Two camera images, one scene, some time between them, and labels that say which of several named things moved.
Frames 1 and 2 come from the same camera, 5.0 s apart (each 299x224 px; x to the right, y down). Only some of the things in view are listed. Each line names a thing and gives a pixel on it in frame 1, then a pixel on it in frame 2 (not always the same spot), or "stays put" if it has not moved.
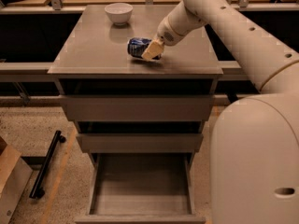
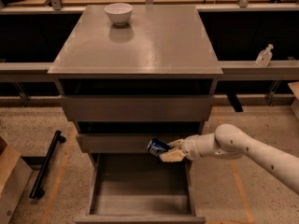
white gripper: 167,35 -> 190,147
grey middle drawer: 139,143 stays put
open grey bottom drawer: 142,189 stays put
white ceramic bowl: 119,13 stays put
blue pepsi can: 136,46 -> 158,147
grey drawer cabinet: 138,81 stays put
